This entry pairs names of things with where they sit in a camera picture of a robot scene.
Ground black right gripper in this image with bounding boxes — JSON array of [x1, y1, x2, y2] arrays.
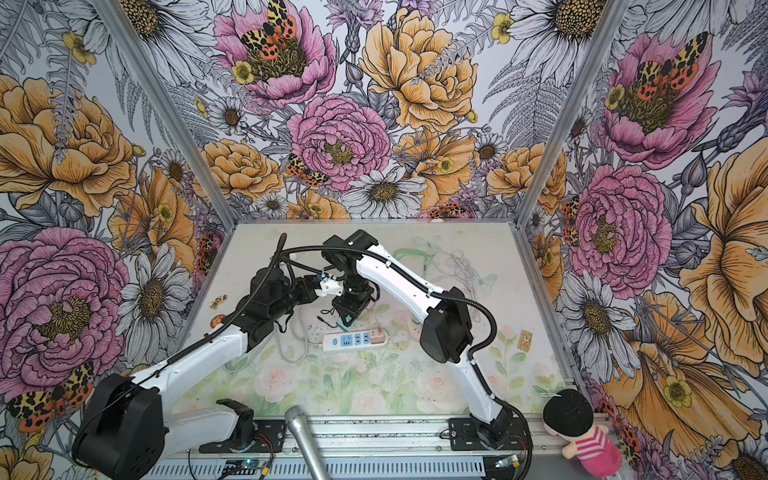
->
[[331, 272, 375, 327]]

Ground green USB cable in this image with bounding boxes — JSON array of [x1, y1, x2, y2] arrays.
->
[[392, 245, 436, 271]]

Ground lilac USB cable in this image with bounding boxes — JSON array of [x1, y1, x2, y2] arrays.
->
[[437, 236, 499, 295]]

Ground pink USB charger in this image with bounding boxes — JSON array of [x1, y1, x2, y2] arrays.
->
[[367, 328, 388, 345]]

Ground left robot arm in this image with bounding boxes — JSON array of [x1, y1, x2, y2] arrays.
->
[[72, 268, 324, 479]]

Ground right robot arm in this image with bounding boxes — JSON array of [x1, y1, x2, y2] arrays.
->
[[320, 230, 533, 451]]

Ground red round sticker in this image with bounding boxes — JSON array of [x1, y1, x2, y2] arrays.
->
[[210, 314, 226, 329]]

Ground white blue power strip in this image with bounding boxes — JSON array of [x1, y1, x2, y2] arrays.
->
[[322, 330, 389, 353]]

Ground silver microphone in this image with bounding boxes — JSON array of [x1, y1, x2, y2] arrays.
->
[[284, 406, 331, 480]]

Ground small green circuit board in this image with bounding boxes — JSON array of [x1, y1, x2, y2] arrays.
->
[[222, 458, 272, 478]]

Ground yellow square sticker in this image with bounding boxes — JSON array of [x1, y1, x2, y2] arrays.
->
[[517, 330, 533, 353]]

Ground pink plush toy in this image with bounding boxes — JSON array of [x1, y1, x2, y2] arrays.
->
[[542, 389, 623, 478]]

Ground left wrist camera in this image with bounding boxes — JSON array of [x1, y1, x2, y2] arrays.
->
[[315, 276, 344, 297]]

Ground black thin cable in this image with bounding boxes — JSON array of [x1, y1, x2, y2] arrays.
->
[[314, 305, 346, 330]]

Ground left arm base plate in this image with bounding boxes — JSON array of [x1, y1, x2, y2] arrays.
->
[[198, 419, 287, 454]]

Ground aluminium front rail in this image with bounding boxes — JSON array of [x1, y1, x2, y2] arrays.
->
[[147, 415, 589, 479]]

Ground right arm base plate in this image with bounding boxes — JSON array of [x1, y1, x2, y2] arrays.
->
[[447, 417, 531, 451]]

